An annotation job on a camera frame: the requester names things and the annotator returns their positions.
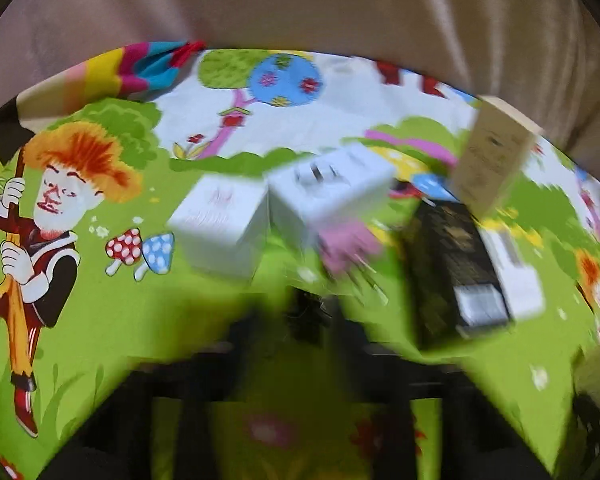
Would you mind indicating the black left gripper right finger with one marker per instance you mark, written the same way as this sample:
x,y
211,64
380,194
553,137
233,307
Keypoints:
x,y
426,421

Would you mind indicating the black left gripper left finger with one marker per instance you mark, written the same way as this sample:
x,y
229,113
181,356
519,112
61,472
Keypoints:
x,y
117,441

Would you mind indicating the white rounded case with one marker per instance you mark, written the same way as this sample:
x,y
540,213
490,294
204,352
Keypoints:
x,y
520,282

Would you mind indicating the black binder clip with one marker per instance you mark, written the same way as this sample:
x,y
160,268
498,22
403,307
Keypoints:
x,y
305,316

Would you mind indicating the black gold box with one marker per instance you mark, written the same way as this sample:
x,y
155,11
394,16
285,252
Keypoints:
x,y
456,292

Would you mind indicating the white box with red logo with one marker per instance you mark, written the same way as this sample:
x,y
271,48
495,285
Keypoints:
x,y
221,225

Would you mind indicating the pink binder clip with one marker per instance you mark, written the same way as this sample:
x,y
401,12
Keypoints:
x,y
347,250

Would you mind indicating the colourful cartoon tablecloth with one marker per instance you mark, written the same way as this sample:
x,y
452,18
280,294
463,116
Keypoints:
x,y
93,162

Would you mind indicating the long white box black logo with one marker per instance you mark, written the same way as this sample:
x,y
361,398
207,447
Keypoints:
x,y
318,191

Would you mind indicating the tall beige box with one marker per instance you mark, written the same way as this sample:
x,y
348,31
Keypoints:
x,y
497,147

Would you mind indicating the beige curtain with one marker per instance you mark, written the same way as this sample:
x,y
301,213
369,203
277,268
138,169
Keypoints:
x,y
543,56

